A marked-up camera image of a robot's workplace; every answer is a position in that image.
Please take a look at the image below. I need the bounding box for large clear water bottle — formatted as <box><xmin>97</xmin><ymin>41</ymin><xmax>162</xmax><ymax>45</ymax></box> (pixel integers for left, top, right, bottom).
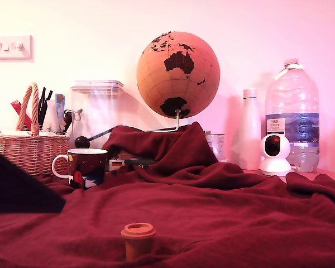
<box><xmin>265</xmin><ymin>58</ymin><xmax>320</xmax><ymax>173</ymax></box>

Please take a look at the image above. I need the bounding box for black kitchen utensil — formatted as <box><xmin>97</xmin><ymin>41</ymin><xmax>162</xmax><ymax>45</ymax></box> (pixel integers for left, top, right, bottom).
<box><xmin>38</xmin><ymin>87</ymin><xmax>46</xmax><ymax>126</ymax></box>
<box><xmin>42</xmin><ymin>90</ymin><xmax>54</xmax><ymax>126</ymax></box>

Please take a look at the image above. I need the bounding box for black coffee scoop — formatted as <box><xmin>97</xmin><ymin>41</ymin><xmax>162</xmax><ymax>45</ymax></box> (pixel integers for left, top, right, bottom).
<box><xmin>74</xmin><ymin>127</ymin><xmax>117</xmax><ymax>149</ymax></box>

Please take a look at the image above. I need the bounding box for dark printed mug white inside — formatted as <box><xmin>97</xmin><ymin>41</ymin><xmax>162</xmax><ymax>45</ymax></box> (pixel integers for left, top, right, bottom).
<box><xmin>51</xmin><ymin>148</ymin><xmax>109</xmax><ymax>190</ymax></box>

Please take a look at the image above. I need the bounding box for grey cardboard box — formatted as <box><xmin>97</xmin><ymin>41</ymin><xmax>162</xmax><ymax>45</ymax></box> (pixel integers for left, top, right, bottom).
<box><xmin>117</xmin><ymin>150</ymin><xmax>155</xmax><ymax>160</ymax></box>

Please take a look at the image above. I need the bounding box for small white round camera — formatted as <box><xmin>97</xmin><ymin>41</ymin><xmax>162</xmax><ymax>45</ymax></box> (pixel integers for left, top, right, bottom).
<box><xmin>259</xmin><ymin>134</ymin><xmax>293</xmax><ymax>176</ymax></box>

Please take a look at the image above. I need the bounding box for blue and white utensil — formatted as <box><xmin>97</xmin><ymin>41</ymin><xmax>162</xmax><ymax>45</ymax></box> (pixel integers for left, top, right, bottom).
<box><xmin>55</xmin><ymin>93</ymin><xmax>66</xmax><ymax>132</ymax></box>

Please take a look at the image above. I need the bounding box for orange coffee capsule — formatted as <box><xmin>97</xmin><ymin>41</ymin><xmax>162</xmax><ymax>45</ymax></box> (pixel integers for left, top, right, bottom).
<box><xmin>121</xmin><ymin>222</ymin><xmax>157</xmax><ymax>262</ymax></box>

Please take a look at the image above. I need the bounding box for white wall light switch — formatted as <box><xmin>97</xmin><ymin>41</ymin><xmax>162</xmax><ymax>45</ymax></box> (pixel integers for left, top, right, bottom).
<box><xmin>0</xmin><ymin>35</ymin><xmax>33</xmax><ymax>61</ymax></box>

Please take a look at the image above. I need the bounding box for red flat box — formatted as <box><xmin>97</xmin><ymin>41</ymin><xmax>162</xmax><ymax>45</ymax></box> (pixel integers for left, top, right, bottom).
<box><xmin>10</xmin><ymin>99</ymin><xmax>32</xmax><ymax>131</ymax></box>

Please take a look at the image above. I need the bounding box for brown handled utensil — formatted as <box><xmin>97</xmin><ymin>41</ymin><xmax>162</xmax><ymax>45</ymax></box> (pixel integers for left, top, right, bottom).
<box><xmin>63</xmin><ymin>109</ymin><xmax>74</xmax><ymax>132</ymax></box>

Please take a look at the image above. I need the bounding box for wicker basket with handle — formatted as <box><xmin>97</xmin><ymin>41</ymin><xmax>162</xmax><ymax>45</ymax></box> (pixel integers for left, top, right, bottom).
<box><xmin>0</xmin><ymin>82</ymin><xmax>70</xmax><ymax>177</ymax></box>

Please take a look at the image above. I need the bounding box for white metal tin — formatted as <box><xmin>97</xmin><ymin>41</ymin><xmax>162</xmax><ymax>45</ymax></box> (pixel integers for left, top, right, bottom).
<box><xmin>204</xmin><ymin>131</ymin><xmax>229</xmax><ymax>162</ymax></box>

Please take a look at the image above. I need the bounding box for cork globe on metal stand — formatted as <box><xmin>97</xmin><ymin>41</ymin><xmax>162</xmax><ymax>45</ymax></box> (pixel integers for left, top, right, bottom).
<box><xmin>136</xmin><ymin>31</ymin><xmax>221</xmax><ymax>132</ymax></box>

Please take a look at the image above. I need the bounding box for white flask bottle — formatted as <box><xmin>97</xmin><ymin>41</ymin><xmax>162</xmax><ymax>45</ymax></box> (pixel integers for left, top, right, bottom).
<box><xmin>238</xmin><ymin>88</ymin><xmax>263</xmax><ymax>170</ymax></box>

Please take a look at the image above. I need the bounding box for dark red fleece blanket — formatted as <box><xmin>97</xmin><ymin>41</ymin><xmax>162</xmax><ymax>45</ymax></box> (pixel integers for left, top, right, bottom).
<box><xmin>0</xmin><ymin>121</ymin><xmax>335</xmax><ymax>268</ymax></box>

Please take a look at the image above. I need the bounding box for clear container with white lid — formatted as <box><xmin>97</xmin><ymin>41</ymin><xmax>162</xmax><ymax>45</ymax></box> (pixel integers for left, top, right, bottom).
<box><xmin>70</xmin><ymin>80</ymin><xmax>125</xmax><ymax>150</ymax></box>

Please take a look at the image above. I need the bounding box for wire utensil rack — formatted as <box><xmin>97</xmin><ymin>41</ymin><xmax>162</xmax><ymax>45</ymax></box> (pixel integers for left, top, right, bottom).
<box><xmin>39</xmin><ymin>124</ymin><xmax>70</xmax><ymax>135</ymax></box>

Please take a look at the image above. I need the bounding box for dark box with flag print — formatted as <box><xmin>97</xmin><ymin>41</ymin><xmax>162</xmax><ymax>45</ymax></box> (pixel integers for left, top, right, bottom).
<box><xmin>108</xmin><ymin>157</ymin><xmax>157</xmax><ymax>171</ymax></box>

